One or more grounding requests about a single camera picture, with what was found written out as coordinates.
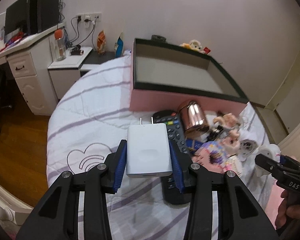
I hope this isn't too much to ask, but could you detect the white pink brick model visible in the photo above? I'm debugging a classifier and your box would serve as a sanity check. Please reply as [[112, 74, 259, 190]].
[[223, 155, 243, 177]]

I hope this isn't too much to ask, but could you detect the pink donut brick model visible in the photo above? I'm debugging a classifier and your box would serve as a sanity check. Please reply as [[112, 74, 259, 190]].
[[192, 141, 227, 173]]

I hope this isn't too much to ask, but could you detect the pink winged doll figurine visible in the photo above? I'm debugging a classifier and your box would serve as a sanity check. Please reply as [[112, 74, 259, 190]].
[[213, 113, 241, 129]]

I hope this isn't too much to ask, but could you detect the blue gold cigarette box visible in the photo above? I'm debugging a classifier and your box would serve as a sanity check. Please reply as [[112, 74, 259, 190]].
[[186, 139, 204, 154]]

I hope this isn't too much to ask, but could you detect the black tv remote control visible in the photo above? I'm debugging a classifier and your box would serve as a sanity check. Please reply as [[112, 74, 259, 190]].
[[152, 110, 191, 205]]

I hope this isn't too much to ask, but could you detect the rose gold metal cup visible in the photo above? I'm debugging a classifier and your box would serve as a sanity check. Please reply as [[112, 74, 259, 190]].
[[178, 100, 210, 138]]

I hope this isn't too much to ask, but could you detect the pink pig doll figurine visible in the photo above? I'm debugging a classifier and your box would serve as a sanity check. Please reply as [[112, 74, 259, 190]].
[[219, 129, 241, 156]]

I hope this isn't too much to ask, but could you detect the black flower hair clip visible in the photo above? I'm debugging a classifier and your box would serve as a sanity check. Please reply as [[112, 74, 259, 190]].
[[206, 126, 227, 141]]

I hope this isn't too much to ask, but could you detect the person's right hand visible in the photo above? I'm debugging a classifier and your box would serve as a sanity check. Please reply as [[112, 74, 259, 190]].
[[275, 190, 300, 229]]

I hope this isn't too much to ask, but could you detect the pink black-rimmed storage box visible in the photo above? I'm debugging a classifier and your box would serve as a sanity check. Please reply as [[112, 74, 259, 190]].
[[129, 38, 249, 115]]

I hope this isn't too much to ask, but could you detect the white plush toy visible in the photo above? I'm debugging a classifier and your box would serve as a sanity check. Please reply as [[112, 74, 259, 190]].
[[180, 40, 203, 53]]

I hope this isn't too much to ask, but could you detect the low white black cabinet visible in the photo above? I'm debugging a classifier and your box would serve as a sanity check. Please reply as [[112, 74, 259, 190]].
[[48, 47, 115, 100]]

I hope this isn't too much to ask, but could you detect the white desk with drawers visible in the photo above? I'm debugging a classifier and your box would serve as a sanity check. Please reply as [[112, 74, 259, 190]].
[[0, 23, 65, 115]]

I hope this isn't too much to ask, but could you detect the red-cap glass bottle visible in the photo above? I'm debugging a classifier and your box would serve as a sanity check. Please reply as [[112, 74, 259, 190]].
[[54, 29, 66, 61]]

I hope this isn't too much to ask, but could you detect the blue white snack bag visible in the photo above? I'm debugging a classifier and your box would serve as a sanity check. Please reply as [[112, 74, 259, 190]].
[[114, 33, 124, 57]]

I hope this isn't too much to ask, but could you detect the orange snack bag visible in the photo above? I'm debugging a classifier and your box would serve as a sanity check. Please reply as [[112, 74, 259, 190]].
[[97, 30, 106, 55]]

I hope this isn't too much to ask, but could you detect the black computer monitor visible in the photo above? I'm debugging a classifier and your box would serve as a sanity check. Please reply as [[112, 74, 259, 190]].
[[5, 0, 29, 35]]

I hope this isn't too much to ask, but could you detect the black computer tower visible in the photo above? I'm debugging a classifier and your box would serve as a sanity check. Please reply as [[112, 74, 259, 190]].
[[28, 0, 59, 35]]

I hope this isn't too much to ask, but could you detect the wall power socket strip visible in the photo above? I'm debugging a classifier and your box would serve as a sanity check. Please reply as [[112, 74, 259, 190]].
[[76, 12, 102, 22]]

